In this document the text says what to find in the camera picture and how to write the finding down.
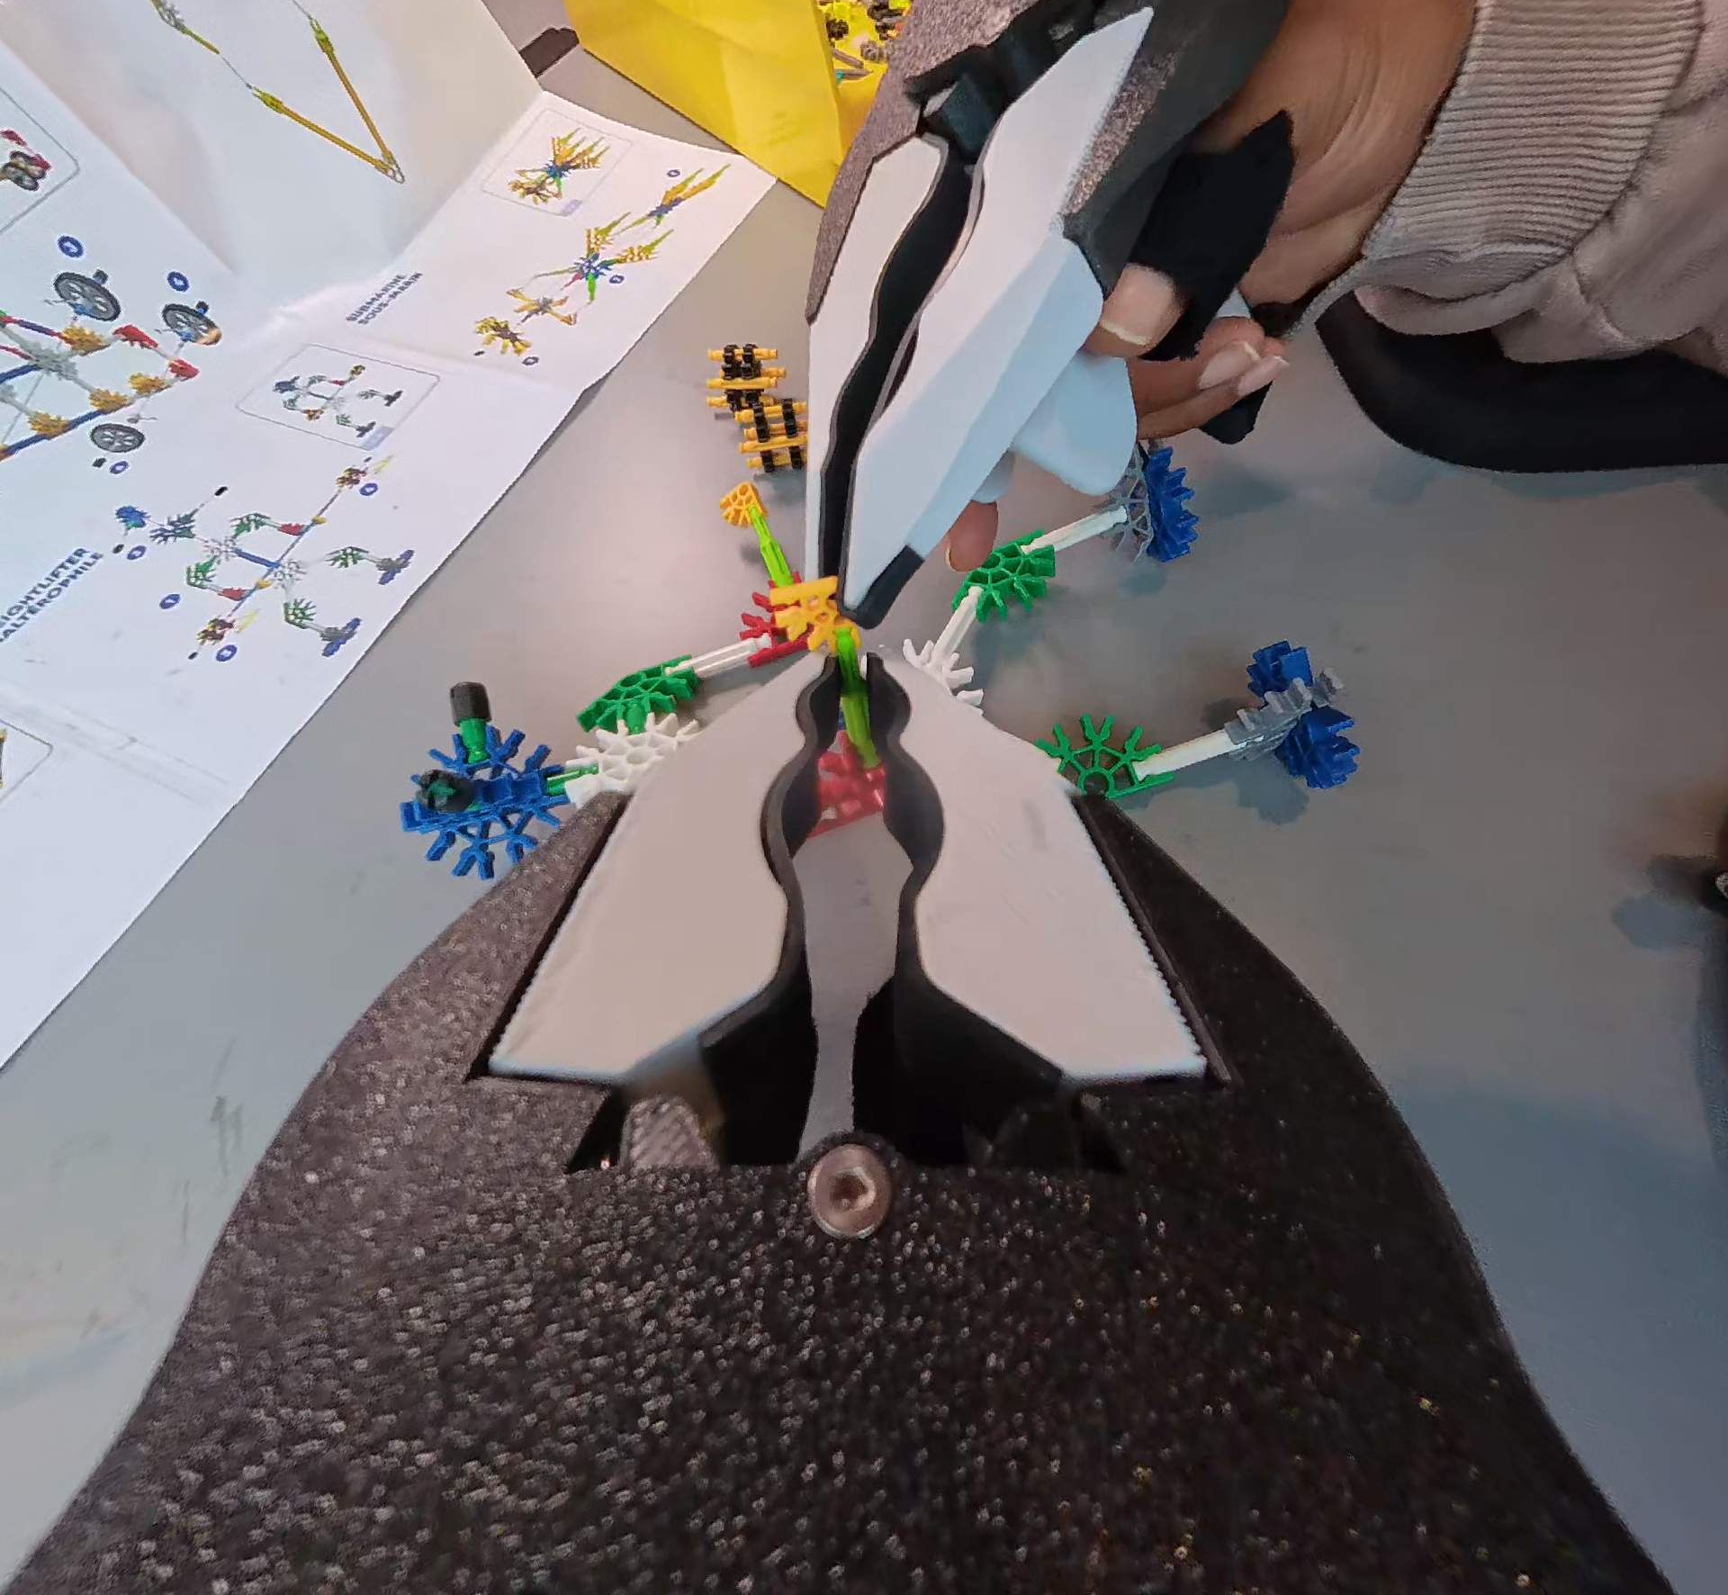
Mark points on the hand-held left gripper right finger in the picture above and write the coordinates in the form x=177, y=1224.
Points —
x=1054, y=948

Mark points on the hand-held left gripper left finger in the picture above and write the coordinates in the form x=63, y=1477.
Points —
x=650, y=948

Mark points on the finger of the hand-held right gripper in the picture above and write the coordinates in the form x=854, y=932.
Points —
x=861, y=299
x=1001, y=299

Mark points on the colourful rod connector toy model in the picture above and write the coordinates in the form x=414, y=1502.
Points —
x=636, y=697

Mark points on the person's right forearm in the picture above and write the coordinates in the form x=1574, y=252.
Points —
x=1594, y=111

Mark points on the person's right hand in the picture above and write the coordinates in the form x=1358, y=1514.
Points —
x=1365, y=111

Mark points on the pile of small building parts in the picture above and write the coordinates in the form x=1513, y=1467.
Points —
x=871, y=2

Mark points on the white building instruction sheet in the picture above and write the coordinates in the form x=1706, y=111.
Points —
x=163, y=408

